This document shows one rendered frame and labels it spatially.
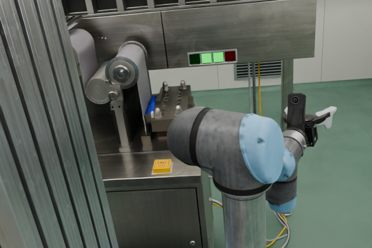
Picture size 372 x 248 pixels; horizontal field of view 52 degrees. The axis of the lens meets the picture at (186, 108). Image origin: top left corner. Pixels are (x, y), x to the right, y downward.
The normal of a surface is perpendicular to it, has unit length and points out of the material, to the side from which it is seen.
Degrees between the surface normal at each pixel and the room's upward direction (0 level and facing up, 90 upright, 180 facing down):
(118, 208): 90
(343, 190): 0
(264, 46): 90
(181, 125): 47
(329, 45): 90
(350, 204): 0
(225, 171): 90
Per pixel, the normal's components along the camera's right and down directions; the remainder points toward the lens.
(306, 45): -0.06, 0.42
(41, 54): 0.99, -0.06
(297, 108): -0.53, -0.07
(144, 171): -0.10, -0.90
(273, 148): 0.84, 0.01
